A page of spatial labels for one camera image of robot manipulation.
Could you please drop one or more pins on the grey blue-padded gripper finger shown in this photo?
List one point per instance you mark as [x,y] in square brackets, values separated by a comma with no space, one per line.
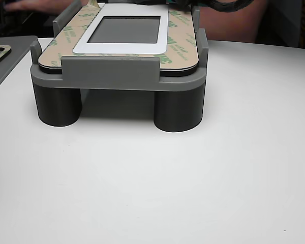
[180,5]

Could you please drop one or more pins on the tan 3M protective film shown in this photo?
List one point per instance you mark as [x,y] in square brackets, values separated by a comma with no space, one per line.
[56,54]

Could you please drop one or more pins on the person's left forearm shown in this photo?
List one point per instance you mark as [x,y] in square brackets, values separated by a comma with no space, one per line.
[231,25]

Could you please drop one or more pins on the white panel with window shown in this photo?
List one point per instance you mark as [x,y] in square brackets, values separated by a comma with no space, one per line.
[122,48]

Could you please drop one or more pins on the grey 3D-printed fixture stand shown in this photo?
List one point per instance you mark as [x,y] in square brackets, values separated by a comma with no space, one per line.
[109,73]

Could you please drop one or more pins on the flat grey tray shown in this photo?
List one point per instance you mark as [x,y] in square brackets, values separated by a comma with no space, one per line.
[12,63]

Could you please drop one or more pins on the tan rounded liner frame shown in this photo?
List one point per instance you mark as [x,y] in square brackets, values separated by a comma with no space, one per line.
[0,47]

